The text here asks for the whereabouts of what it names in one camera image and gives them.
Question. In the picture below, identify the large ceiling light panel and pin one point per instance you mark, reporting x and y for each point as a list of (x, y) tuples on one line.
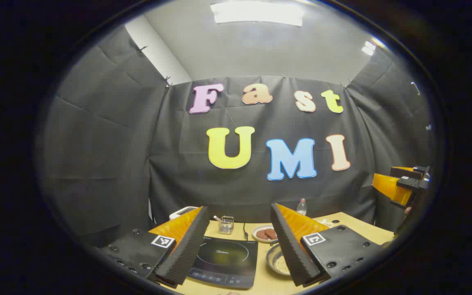
[(256, 12)]

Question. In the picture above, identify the white round plate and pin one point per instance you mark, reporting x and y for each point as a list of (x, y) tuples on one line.
[(257, 236)]

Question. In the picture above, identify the black backdrop cloth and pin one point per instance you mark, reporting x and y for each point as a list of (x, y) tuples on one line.
[(137, 143)]

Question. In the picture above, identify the clear water bottle red label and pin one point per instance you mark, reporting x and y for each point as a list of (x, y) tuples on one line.
[(301, 207)]

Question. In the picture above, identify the brown meat patty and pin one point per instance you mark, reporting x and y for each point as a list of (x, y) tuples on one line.
[(271, 233), (262, 234)]

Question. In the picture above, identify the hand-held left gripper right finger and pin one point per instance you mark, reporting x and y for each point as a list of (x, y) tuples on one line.
[(291, 254)]

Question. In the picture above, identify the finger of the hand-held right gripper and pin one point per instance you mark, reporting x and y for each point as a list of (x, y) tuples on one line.
[(404, 172), (412, 183)]

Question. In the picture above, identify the white divided plate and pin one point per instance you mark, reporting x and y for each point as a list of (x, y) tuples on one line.
[(327, 223)]

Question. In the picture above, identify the pile of yellow soybeans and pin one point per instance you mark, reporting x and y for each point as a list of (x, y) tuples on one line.
[(282, 265)]

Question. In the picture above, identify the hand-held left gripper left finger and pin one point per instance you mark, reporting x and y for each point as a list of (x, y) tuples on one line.
[(187, 250)]

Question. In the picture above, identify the black induction cooktop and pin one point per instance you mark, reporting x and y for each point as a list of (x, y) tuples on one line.
[(228, 258)]

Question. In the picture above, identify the white toaster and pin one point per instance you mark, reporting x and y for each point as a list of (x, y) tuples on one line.
[(180, 212)]

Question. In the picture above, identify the small ceiling light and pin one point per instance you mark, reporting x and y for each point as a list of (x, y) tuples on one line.
[(368, 47)]

